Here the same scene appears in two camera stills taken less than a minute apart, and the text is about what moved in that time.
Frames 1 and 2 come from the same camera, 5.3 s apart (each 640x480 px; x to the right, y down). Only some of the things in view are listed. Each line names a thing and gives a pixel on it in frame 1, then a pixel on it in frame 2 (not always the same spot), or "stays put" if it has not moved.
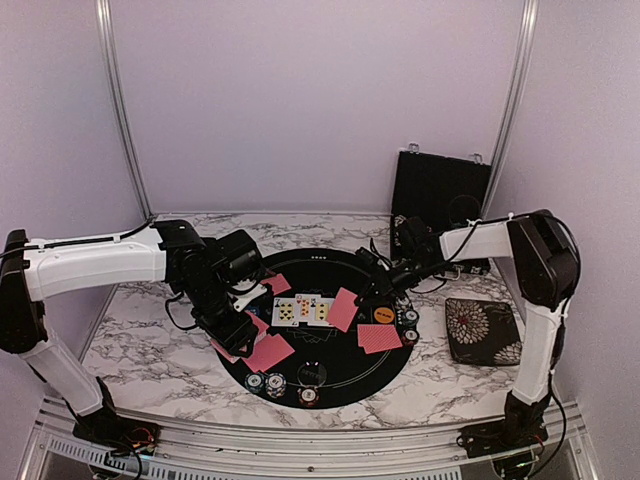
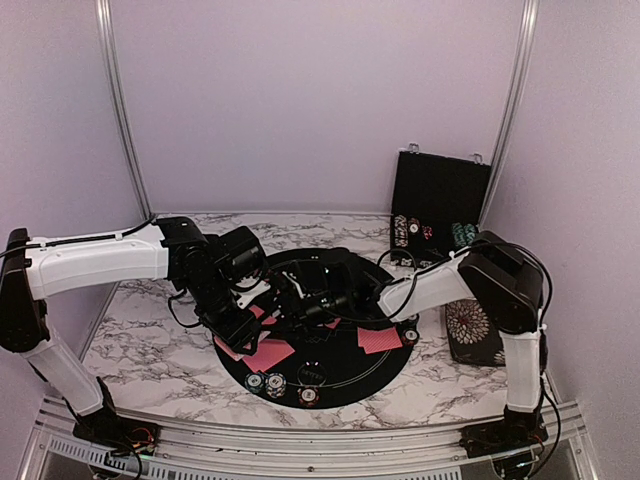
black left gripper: (232, 336) stays put
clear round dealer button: (311, 374) stays put
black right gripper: (384, 285) → (293, 312)
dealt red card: (267, 350) stays put
